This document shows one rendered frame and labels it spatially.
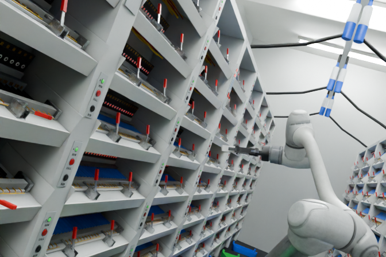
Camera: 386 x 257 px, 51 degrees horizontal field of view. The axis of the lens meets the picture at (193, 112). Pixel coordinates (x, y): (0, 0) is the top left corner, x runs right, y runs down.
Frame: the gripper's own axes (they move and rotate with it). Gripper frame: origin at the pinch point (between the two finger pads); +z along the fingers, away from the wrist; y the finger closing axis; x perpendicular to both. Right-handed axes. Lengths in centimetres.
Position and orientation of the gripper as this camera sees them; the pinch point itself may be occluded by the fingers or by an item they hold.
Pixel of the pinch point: (228, 148)
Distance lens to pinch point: 201.0
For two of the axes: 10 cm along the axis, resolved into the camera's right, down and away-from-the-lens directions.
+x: 1.4, -9.8, 1.5
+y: 2.5, 1.8, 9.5
